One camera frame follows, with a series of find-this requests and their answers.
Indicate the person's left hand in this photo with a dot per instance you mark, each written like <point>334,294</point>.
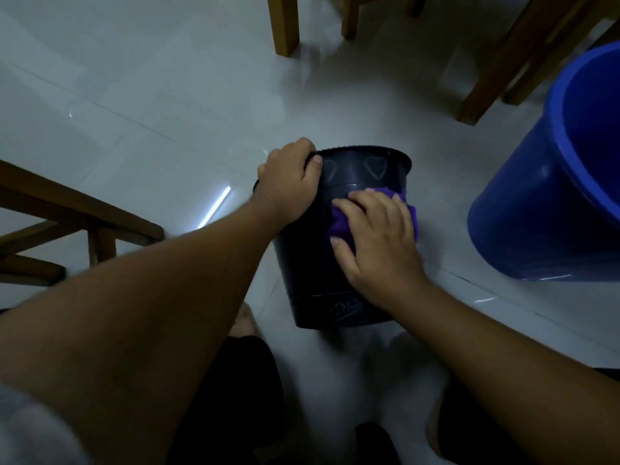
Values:
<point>286,188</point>

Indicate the person's right hand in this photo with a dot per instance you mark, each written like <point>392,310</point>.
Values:
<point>382,256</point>

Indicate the person's right thumb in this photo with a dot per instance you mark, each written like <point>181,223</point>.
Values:
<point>343,256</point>

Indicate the person's left forearm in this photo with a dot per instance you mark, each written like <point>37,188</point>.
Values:
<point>145,324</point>

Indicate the person's left thumb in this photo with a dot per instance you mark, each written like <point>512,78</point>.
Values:
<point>313,176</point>

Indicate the blue plastic bucket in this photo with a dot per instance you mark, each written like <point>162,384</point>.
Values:
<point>533,208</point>

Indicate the wooden chair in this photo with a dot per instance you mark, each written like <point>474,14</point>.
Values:
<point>63,203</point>
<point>285,24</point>
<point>503,58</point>

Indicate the person's left leg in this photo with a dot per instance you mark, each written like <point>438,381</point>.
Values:
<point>232,401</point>

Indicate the person's right little finger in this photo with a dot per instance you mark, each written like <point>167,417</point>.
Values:
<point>406,217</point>

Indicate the black plastic waste bin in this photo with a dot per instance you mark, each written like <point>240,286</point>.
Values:
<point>310,275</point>

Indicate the grey shirt sleeve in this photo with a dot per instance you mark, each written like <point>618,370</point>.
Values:
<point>29,430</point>

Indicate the person's right middle finger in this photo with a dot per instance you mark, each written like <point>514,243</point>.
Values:
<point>369,203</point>

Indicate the purple cleaning cloth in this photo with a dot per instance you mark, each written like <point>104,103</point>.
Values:
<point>339,225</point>

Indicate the person's right forearm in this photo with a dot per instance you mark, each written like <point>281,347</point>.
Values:
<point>503,377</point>

